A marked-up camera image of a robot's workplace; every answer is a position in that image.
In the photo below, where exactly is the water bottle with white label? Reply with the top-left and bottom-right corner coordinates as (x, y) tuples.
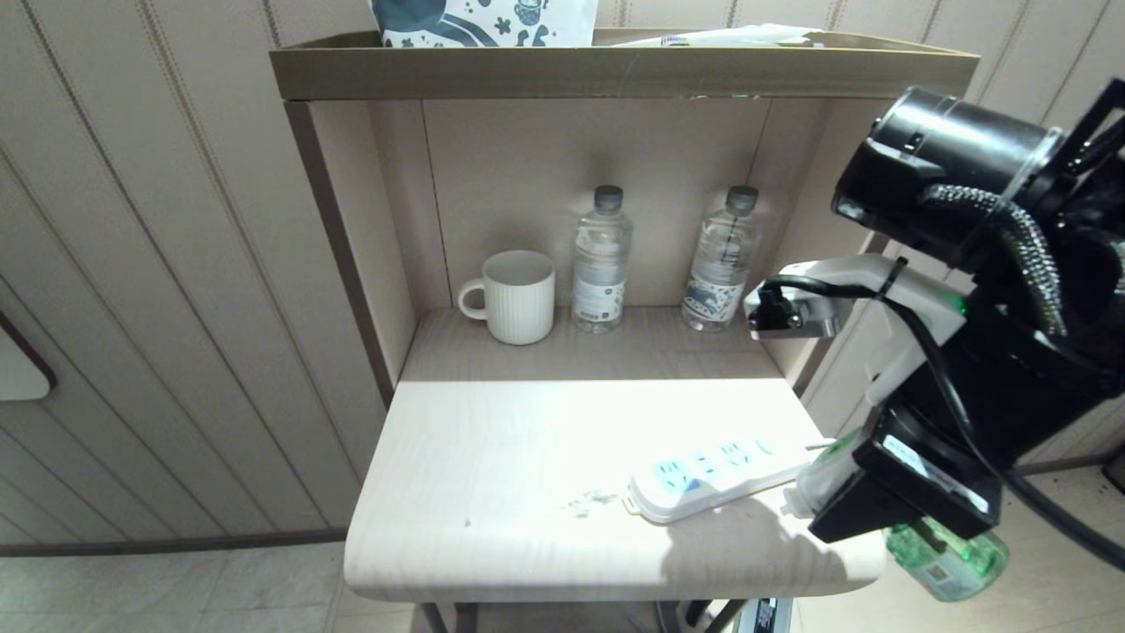
(572, 185), (635, 335)

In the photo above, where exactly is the braided black cable sleeve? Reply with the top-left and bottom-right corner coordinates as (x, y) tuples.
(919, 183), (1071, 340)

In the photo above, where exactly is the wooden shelf table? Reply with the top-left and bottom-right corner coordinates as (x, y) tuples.
(269, 28), (981, 633)

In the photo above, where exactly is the white power strip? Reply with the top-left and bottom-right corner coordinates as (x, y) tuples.
(624, 435), (814, 526)

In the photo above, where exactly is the water bottle with patterned label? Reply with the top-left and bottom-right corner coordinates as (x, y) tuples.
(681, 185), (762, 334)

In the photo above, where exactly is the green spray bottle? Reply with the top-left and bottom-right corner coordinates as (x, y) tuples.
(781, 429), (1012, 604)

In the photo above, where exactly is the white ribbed mug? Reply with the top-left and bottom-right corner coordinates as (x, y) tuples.
(457, 250), (556, 346)

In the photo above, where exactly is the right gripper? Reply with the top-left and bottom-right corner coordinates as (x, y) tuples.
(807, 352), (1060, 544)

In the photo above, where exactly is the black cable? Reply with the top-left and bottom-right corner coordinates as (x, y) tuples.
(748, 258), (1125, 572)

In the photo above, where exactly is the blue patterned white bag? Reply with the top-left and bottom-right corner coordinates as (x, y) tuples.
(369, 0), (599, 49)

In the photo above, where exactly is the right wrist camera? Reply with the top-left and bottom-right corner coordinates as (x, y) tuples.
(744, 254), (969, 407)

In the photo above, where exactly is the flat white packet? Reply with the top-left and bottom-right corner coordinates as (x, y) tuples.
(615, 24), (824, 48)

